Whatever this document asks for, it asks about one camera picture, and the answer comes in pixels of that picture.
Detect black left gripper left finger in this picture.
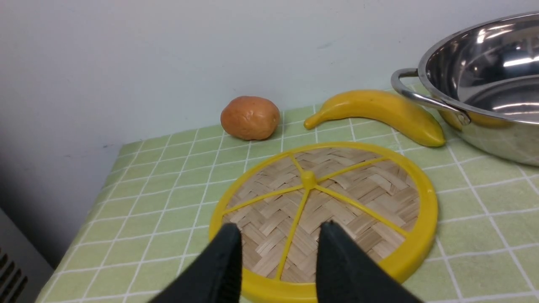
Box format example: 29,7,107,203
150,223,242,303

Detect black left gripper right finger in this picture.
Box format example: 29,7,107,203
316,221,422,303

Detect yellow woven bamboo steamer lid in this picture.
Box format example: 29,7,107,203
209,142,438,303

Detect stainless steel pot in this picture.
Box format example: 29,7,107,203
391,11,539,166

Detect green checkered tablecloth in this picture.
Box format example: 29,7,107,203
36,84,539,303

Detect yellow banana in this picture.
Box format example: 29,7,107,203
304,90,446,147

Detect grey vented appliance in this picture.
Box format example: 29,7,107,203
0,211,53,303

